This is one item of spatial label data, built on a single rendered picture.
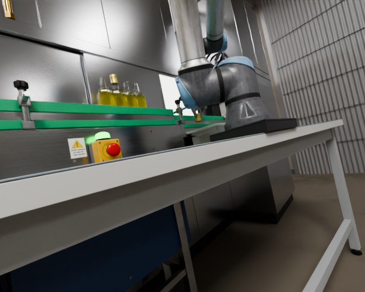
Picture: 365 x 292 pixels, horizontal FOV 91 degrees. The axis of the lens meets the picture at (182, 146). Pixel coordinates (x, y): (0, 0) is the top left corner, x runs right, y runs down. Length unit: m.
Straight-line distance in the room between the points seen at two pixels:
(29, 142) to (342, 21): 3.51
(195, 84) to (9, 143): 0.52
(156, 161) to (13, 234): 0.18
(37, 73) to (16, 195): 0.82
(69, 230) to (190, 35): 0.56
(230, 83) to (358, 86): 2.80
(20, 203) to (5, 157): 0.37
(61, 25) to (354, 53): 3.19
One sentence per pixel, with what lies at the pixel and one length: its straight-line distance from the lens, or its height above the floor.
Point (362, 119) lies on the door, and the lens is 3.31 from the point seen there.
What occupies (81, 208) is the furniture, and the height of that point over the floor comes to 0.69.
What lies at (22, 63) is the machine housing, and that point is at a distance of 1.03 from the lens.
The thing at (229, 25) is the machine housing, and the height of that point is 1.74.
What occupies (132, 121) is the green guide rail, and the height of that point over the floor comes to 0.90.
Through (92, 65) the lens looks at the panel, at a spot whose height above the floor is 1.26.
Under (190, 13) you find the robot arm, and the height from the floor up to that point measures 1.13.
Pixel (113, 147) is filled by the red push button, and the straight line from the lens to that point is 0.55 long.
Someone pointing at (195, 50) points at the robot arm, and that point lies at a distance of 0.62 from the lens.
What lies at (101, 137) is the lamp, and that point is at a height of 0.84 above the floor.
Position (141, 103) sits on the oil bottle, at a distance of 0.95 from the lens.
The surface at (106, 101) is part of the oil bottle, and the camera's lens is 0.86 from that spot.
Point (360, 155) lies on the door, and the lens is 3.36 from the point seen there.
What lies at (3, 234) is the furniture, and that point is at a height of 0.69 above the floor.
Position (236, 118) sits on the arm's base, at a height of 0.81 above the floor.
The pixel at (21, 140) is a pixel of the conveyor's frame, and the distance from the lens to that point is 0.61.
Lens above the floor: 0.74
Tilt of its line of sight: 2 degrees up
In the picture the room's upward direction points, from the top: 11 degrees counter-clockwise
